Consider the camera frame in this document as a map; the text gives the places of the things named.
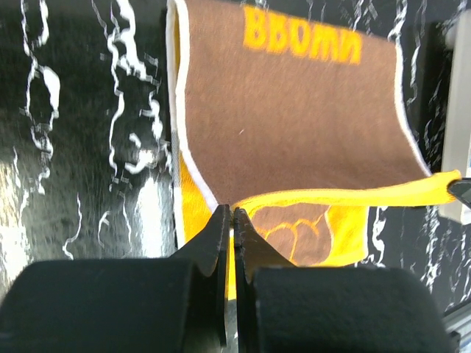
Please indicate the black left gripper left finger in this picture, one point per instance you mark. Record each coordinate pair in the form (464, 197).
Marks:
(172, 304)

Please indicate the aluminium frame rail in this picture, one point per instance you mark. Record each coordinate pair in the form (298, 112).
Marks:
(457, 324)

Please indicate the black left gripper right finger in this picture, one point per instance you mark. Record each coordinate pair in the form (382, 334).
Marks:
(284, 308)

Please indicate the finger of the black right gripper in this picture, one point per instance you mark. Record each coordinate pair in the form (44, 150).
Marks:
(461, 190)

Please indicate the yellow towel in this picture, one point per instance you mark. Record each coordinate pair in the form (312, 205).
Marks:
(300, 123)

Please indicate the white square tray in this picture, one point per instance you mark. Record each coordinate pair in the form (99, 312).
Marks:
(456, 148)

